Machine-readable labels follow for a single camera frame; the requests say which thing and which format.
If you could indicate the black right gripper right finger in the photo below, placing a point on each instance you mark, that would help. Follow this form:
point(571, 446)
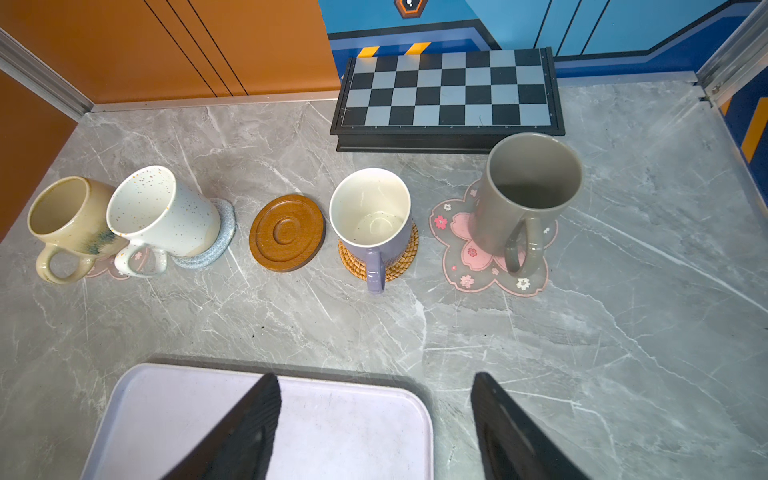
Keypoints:
point(511, 445)

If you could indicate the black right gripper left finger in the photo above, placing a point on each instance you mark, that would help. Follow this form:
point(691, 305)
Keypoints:
point(240, 446)

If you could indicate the pink cherry blossom coaster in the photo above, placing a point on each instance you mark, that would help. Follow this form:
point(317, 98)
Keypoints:
point(466, 266)
point(106, 266)

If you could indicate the woven rattan round coaster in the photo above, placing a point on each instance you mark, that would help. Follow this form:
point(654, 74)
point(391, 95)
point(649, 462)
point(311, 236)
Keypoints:
point(358, 268)

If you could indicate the brown wooden round coaster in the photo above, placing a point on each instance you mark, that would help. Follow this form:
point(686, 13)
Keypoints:
point(287, 233)

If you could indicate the grey woven round coaster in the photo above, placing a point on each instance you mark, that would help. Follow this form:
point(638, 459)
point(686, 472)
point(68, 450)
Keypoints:
point(226, 234)

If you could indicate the grey ceramic mug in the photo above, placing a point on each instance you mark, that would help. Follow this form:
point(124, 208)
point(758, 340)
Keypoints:
point(528, 181)

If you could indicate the purple white ceramic mug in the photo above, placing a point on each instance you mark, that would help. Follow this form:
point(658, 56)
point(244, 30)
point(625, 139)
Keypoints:
point(371, 213)

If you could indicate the yellow ceramic mug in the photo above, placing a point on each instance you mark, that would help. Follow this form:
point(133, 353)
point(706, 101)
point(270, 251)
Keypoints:
point(71, 215)

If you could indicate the lavender rectangular tray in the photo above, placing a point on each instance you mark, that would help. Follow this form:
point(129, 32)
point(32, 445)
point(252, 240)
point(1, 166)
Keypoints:
point(326, 430)

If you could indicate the black silver chessboard box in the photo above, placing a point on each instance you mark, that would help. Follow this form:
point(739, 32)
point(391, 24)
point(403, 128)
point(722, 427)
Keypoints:
point(458, 102)

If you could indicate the aluminium corner post left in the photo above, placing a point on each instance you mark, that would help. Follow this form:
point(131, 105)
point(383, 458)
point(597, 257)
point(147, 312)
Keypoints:
point(26, 68)

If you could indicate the aluminium corner post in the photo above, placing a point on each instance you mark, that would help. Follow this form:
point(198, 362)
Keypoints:
point(737, 61)
point(26, 68)

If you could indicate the aluminium corner post right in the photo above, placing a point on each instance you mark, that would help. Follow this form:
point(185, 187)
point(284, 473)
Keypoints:
point(737, 61)

